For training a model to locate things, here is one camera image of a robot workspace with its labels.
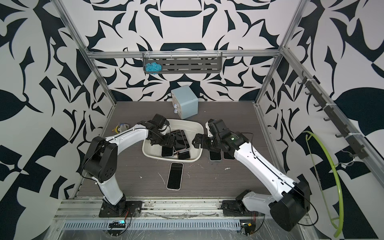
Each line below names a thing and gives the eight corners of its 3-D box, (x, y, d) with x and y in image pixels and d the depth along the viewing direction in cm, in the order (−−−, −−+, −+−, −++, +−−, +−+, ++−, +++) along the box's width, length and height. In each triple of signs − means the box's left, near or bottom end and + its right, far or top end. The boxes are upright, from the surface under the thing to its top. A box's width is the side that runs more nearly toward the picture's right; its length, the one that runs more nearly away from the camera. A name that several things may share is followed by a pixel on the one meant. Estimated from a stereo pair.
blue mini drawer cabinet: (181, 122, 110) (180, 107, 98) (171, 106, 121) (168, 90, 108) (198, 115, 115) (199, 99, 102) (187, 100, 125) (186, 84, 113)
